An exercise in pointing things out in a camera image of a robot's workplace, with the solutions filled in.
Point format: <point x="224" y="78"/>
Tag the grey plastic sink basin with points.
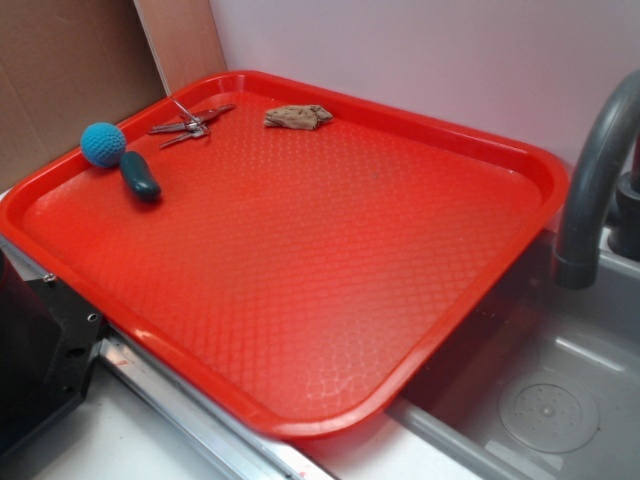
<point x="538" y="381"/>

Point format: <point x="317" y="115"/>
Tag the aluminium rail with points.
<point x="140" y="422"/>

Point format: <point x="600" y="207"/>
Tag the red plastic tray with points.
<point x="298" y="278"/>

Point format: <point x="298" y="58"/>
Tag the light wooden board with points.
<point x="183" y="39"/>

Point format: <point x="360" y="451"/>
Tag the silver keys bunch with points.
<point x="186" y="130"/>

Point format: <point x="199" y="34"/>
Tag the blue crocheted ball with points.
<point x="103" y="144"/>

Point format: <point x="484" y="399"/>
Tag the grey toy faucet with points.
<point x="606" y="156"/>

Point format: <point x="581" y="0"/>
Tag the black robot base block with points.
<point x="49" y="340"/>

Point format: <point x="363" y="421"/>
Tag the brown cardboard panel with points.
<point x="65" y="65"/>

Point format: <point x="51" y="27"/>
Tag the thin wire tether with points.
<point x="184" y="112"/>

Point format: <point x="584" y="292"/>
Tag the dark red faucet knob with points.
<point x="624" y="237"/>

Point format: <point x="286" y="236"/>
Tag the dark green oblong toy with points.
<point x="138" y="177"/>

